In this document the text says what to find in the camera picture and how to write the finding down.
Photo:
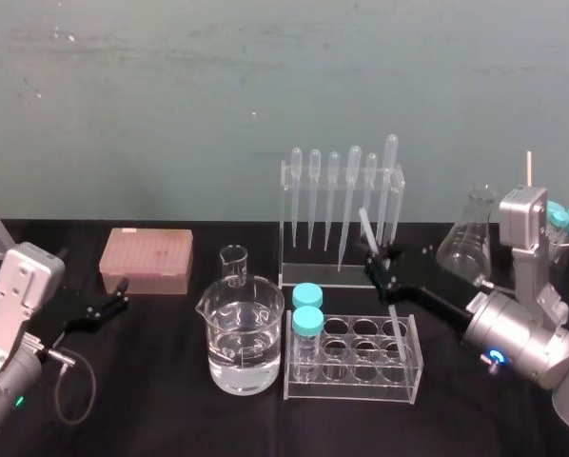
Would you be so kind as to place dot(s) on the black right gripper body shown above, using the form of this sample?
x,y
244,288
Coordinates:
x,y
432,290

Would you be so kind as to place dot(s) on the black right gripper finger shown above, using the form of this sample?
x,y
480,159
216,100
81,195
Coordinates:
x,y
379,254
384,285

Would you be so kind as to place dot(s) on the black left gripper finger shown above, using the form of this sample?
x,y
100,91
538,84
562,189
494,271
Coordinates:
x,y
115,291
108,309

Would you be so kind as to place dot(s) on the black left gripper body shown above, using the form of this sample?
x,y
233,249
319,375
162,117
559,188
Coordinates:
x,y
70,309

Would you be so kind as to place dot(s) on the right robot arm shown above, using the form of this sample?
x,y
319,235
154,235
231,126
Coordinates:
x,y
517,333

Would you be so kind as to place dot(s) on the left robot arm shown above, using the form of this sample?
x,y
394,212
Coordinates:
x,y
8,304

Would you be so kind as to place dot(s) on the pink pipette tip box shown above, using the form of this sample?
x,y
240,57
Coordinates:
x,y
144,259

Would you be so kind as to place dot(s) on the clear glass conical flask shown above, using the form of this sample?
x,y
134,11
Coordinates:
x,y
470,238

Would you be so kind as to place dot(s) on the clear acrylic pipette rack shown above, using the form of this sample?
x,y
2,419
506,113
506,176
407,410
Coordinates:
x,y
313,273

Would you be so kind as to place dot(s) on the clear acrylic tube rack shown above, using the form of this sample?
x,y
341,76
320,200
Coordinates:
x,y
360,381

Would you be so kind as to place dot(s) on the small empty glass beaker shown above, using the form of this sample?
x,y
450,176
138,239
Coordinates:
x,y
233,262

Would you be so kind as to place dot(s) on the black table cloth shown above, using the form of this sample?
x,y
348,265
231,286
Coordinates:
x,y
170,419

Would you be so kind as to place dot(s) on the large glass beaker with water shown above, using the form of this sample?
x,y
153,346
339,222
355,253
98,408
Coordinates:
x,y
244,343

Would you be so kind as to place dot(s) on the thin wooden stick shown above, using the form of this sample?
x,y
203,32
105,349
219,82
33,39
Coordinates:
x,y
529,169

